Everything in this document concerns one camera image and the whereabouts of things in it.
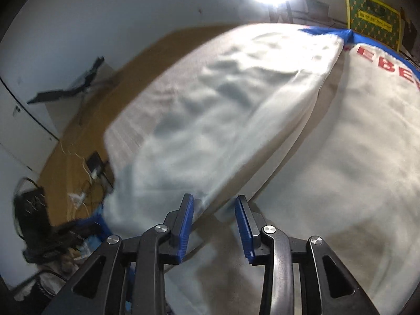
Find dark plant pot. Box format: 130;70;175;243
305;0;330;19

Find white and blue jacket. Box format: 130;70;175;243
104;26;419;314

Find yellow green storage box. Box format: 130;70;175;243
345;0;402;52

